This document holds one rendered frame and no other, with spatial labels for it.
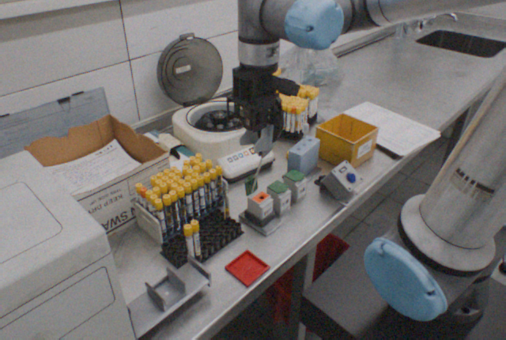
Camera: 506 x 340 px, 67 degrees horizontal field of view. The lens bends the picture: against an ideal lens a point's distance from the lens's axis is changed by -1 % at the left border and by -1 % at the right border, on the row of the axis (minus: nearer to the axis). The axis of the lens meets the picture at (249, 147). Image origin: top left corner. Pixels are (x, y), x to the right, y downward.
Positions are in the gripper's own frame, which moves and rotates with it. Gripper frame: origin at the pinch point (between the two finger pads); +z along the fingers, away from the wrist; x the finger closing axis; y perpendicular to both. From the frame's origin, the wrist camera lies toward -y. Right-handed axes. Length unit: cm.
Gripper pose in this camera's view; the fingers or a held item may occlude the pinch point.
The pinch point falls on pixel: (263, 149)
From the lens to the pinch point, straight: 82.4
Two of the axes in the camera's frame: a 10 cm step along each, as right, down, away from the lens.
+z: 0.0, 8.4, 5.3
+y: -6.8, 3.9, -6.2
